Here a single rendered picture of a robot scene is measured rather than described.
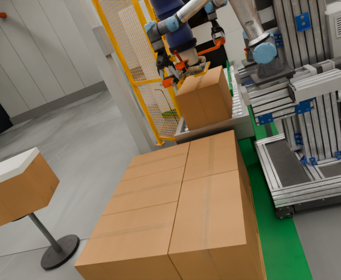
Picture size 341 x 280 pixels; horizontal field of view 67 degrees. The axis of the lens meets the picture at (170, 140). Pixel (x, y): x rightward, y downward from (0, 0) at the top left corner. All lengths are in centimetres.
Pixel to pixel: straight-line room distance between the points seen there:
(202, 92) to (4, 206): 188
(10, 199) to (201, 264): 163
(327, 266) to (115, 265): 122
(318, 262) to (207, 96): 142
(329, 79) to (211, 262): 114
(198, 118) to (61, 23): 1054
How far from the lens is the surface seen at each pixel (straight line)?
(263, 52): 149
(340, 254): 194
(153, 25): 162
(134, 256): 152
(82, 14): 312
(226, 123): 232
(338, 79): 166
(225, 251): 136
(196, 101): 232
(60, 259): 285
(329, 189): 203
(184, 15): 168
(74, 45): 1235
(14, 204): 248
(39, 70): 1346
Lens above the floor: 153
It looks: 23 degrees down
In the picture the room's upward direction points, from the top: 24 degrees counter-clockwise
